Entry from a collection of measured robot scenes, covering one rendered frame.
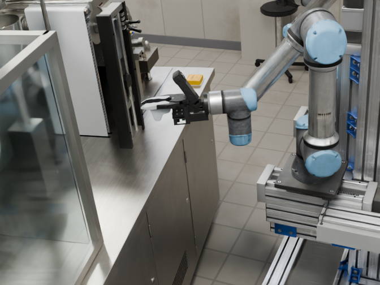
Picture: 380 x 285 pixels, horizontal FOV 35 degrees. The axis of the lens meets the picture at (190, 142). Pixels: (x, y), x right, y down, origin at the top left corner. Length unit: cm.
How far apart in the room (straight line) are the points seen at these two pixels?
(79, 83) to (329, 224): 107
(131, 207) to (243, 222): 138
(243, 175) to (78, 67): 165
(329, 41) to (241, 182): 194
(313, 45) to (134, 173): 81
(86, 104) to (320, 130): 94
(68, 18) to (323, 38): 95
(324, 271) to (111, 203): 110
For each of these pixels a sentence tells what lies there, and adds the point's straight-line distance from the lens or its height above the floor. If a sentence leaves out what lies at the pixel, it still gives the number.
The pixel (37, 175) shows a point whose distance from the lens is 151.
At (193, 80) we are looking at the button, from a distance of 274.
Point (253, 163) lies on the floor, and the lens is 377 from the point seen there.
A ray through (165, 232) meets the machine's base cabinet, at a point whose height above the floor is 59.
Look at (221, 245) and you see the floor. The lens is 317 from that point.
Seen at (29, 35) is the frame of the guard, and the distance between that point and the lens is 156.
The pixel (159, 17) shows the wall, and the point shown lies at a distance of 558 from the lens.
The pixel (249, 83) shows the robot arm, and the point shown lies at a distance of 200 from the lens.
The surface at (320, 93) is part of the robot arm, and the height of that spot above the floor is 124.
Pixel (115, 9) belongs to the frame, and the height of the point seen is 144.
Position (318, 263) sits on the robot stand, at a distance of 277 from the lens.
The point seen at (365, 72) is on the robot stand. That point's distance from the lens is 215.
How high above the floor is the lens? 211
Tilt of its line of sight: 32 degrees down
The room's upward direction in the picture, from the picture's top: 6 degrees counter-clockwise
